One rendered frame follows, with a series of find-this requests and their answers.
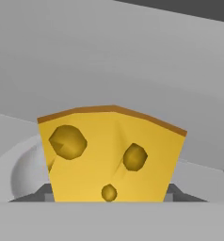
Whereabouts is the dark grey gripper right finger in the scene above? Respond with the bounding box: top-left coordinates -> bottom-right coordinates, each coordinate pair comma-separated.
163,183 -> 209,203

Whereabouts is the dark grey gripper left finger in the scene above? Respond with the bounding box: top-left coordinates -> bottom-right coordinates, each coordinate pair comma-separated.
8,183 -> 56,203

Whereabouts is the yellow cheese wedge with holes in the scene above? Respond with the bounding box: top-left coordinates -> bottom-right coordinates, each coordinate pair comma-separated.
37,104 -> 188,203

